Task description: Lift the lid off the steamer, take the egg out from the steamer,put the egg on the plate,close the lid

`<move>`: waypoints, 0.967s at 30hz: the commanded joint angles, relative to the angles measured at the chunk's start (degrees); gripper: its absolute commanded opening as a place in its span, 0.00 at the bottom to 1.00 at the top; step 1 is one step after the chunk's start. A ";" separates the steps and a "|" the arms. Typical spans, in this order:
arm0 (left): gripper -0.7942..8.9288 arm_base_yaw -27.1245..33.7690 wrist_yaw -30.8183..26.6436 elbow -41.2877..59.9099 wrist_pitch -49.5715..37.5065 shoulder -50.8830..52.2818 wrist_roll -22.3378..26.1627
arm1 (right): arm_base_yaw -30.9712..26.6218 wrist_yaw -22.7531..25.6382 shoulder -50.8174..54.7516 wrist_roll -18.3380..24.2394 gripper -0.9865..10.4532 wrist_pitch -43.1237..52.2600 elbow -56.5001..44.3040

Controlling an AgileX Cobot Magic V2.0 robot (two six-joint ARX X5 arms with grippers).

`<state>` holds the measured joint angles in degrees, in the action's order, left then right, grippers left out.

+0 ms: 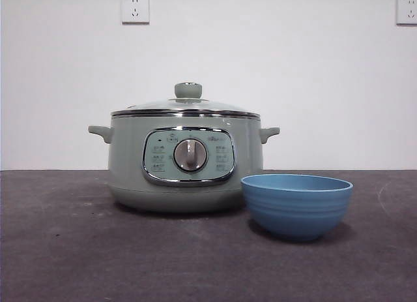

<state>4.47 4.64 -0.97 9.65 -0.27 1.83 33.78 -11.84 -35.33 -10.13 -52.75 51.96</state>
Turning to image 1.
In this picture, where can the glass lid with green knob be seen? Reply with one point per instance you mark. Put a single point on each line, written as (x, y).
(188, 90)

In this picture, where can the white wall socket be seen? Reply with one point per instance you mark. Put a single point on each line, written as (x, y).
(407, 10)
(135, 9)

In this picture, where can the blue ribbed bowl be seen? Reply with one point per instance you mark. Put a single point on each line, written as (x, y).
(296, 210)

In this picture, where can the pale green electric steamer pot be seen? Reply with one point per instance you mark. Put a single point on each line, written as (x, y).
(130, 158)

